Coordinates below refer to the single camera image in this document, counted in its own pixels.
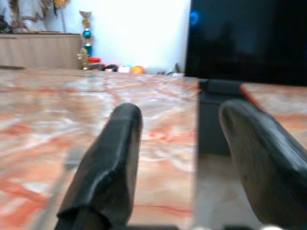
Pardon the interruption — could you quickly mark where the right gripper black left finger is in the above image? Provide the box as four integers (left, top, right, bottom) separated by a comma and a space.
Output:
55, 103, 144, 230

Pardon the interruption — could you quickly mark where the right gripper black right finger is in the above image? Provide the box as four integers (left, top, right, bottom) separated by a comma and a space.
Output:
218, 99, 307, 230

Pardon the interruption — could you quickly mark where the marble-pattern folding table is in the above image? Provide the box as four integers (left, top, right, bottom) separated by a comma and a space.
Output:
0, 68, 200, 230
239, 82, 307, 150

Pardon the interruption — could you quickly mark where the black television stand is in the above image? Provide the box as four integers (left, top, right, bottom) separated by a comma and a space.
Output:
197, 78, 243, 157

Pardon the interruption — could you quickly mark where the orange ball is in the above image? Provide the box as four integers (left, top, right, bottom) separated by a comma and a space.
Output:
130, 65, 146, 75

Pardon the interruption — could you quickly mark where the red-lidded jar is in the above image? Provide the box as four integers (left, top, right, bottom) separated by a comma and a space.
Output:
87, 57, 103, 71

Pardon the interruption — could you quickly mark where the small gold trophy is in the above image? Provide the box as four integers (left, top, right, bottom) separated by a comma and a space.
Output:
76, 47, 89, 71

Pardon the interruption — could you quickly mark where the black television screen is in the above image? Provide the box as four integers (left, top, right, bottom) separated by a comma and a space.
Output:
184, 0, 307, 87

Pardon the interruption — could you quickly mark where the light wooden cabinet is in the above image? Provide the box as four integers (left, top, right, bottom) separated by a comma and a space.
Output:
0, 33, 83, 70

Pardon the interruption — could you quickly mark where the tall blue gold trophy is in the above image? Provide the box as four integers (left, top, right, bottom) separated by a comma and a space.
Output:
79, 10, 94, 56

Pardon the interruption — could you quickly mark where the white brown decorative figurine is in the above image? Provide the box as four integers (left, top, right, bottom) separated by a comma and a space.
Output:
9, 0, 51, 33

